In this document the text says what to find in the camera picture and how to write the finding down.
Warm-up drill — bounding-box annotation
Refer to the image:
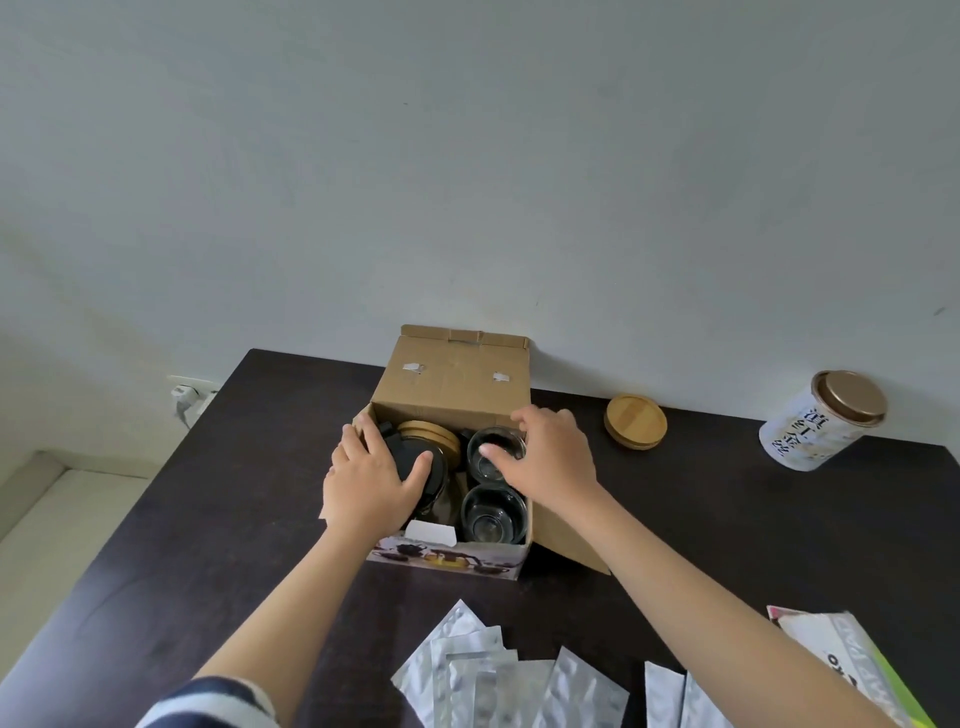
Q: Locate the person's right forearm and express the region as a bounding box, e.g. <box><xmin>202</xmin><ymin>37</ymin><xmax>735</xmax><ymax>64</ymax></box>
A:
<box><xmin>556</xmin><ymin>482</ymin><xmax>895</xmax><ymax>728</ymax></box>

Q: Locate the red cardboard tea set box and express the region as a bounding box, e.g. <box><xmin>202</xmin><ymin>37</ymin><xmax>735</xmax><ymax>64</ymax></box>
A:
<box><xmin>318</xmin><ymin>324</ymin><xmax>613</xmax><ymax>583</ymax></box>

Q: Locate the striped shirt sleeve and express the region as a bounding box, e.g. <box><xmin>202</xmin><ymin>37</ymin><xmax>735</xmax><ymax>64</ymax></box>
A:
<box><xmin>134</xmin><ymin>677</ymin><xmax>280</xmax><ymax>728</ymax></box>

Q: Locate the white wall socket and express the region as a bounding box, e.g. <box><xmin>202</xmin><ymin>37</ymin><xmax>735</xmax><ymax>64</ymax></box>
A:
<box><xmin>166</xmin><ymin>374</ymin><xmax>223</xmax><ymax>399</ymax></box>

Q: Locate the white black small box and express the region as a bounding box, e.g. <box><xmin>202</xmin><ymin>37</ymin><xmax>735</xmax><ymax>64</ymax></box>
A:
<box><xmin>776</xmin><ymin>613</ymin><xmax>894</xmax><ymax>728</ymax></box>

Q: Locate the glass teapot with black lid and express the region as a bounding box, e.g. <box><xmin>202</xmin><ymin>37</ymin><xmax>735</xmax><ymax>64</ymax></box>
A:
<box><xmin>374</xmin><ymin>421</ymin><xmax>451</xmax><ymax>523</ymax></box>

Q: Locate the person's right hand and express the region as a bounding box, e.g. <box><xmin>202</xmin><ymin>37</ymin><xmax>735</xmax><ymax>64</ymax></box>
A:
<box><xmin>478</xmin><ymin>404</ymin><xmax>601</xmax><ymax>519</ymax></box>

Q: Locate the pile of silver foil packets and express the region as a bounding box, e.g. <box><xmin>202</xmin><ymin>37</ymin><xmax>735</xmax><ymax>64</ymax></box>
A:
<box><xmin>391</xmin><ymin>599</ymin><xmax>733</xmax><ymax>728</ymax></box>

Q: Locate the person's left hand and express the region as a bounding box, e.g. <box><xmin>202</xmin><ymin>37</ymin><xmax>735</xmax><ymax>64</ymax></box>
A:
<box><xmin>320</xmin><ymin>423</ymin><xmax>435</xmax><ymax>541</ymax></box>

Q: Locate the glass cup with black handle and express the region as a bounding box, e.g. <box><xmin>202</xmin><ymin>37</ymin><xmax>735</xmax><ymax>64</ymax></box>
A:
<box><xmin>464</xmin><ymin>425</ymin><xmax>529</xmax><ymax>487</ymax></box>
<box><xmin>459</xmin><ymin>483</ymin><xmax>529</xmax><ymax>547</ymax></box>

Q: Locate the pink green paper package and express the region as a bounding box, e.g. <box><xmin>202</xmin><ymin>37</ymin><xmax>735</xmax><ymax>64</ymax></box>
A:
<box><xmin>766</xmin><ymin>605</ymin><xmax>939</xmax><ymax>728</ymax></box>

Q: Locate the person's left forearm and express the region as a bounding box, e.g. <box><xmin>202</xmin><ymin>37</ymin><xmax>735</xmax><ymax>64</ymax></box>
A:
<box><xmin>193</xmin><ymin>517</ymin><xmax>378</xmax><ymax>728</ymax></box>

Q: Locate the white tea tin gold lid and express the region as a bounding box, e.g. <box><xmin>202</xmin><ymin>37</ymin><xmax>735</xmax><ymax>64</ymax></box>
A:
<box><xmin>758</xmin><ymin>369</ymin><xmax>889</xmax><ymax>472</ymax></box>

